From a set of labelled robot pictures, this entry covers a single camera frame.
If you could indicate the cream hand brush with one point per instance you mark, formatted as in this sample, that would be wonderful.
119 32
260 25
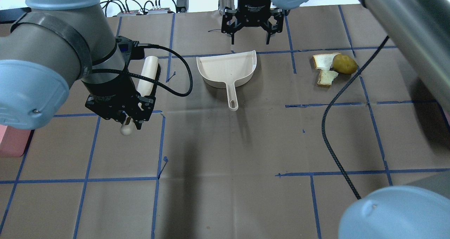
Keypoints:
149 70

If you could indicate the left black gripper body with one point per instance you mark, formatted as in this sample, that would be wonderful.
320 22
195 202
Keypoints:
108 89

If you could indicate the torn bread piece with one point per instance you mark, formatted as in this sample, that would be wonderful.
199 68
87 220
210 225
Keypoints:
326 78

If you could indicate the black power adapter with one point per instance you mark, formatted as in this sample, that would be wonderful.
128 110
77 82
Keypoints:
182 6

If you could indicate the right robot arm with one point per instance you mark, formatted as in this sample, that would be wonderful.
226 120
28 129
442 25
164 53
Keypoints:
387 130

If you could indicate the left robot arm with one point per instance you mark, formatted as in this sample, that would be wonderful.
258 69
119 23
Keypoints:
57 43

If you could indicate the white bread slice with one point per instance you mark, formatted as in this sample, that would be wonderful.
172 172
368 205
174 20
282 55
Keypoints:
324 61

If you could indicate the yellow lemon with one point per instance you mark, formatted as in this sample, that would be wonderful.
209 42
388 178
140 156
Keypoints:
344 64

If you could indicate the pink plastic bin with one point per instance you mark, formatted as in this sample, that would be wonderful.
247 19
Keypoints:
13 142

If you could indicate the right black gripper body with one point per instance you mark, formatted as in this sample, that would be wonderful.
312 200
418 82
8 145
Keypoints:
252 4

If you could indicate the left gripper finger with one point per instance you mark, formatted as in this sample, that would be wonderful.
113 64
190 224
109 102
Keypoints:
122 118
138 121

